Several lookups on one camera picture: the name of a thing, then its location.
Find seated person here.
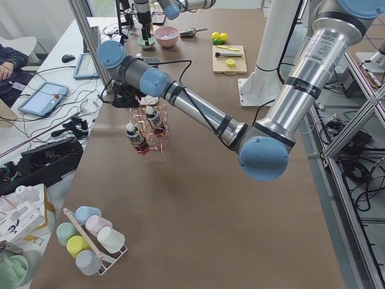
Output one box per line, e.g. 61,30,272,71
1,45,33,108

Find bamboo cutting board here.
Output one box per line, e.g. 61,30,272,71
212,45,247,74

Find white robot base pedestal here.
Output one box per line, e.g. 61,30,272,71
238,0,303,107

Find blue teach pendant far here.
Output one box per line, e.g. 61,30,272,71
73,53,99,79

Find black glass rack tray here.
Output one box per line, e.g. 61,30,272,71
152,11,165,25

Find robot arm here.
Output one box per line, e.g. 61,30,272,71
97,1,384,181
134,0,216,45

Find pink bowl with ice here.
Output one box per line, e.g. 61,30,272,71
154,26,180,48

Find steel muddler black tip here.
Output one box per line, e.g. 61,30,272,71
215,52,243,58

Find tea bottle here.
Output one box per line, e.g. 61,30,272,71
126,123,150,155
145,106,166,137

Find green lime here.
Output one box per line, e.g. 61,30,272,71
220,33,229,43

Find grey folded cloth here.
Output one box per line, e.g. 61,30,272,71
143,57,160,68

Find tea bottle near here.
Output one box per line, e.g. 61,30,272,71
145,106,166,137

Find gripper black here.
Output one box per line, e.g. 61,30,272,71
103,82,141,108
140,22,151,40

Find half lemon slice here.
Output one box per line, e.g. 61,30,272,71
226,59,235,67

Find white cup rack pastel cups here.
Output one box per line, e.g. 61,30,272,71
56,206,128,276

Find yellow lemon upper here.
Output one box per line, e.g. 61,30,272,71
211,31,220,41

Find tea bottle middle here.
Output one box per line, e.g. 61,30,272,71
126,123,150,155

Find steel ice scoop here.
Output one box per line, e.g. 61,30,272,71
180,27,208,39

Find yellow plastic knife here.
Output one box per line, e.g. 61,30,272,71
217,45,239,51

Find copper wire bottle basket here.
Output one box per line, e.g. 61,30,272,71
126,96,170,155

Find green empty bowl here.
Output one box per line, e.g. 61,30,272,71
137,37,155,49

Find blue teach pendant near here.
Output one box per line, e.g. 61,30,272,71
18,82,69,117

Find blue teach pendant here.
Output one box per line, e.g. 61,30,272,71
73,53,99,79
18,82,69,117

